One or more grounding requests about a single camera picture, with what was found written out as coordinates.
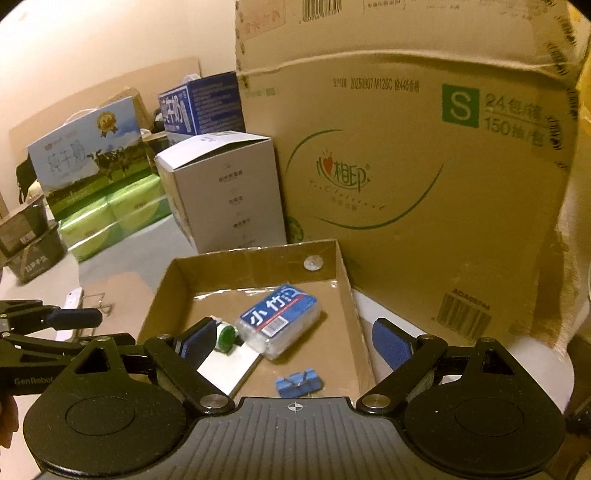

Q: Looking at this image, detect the lower dark storage basket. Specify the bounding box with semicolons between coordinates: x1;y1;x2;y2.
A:
5;220;67;284

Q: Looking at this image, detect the green pasture milk box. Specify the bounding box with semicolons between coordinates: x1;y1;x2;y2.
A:
27;96;151;221

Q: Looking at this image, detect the chrome wire holder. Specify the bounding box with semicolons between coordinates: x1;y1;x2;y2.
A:
82;292;114;317

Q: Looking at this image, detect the white card box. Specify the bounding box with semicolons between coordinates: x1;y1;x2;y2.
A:
197;344;260;397

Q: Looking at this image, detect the large brown cardboard box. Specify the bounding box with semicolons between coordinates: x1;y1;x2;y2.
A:
235;1;590;348

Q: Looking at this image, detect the blue milk carton box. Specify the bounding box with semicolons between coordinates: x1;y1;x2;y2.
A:
158;71;245;145

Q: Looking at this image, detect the white remote control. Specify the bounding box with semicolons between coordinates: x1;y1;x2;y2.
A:
55;287;84;341

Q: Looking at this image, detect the black laptop bag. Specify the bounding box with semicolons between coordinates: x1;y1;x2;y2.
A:
15;156;37;204

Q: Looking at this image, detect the white humidifier product box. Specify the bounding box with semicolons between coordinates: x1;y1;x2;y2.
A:
155;131;287;254

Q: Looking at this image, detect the person left hand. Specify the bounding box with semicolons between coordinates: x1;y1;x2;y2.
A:
0;395;19;449

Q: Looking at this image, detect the clear floss pick box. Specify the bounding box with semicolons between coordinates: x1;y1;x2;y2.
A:
235;284;322;361

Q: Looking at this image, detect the shallow cardboard tray box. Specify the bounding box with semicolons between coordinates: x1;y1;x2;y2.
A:
138;240;376;400

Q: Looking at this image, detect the dark storage basket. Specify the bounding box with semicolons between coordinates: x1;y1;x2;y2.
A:
5;220;67;284
0;194;48;264

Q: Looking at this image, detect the upper dark storage basket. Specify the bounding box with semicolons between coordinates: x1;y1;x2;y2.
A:
0;194;48;264

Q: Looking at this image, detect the green tissue pack bundle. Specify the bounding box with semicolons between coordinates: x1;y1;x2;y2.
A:
58;174;171;262

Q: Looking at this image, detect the green white tape roll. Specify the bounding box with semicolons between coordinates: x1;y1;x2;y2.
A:
215;321;242;354

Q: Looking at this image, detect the blue binder clip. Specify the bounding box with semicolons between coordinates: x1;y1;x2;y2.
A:
276;369;324;399

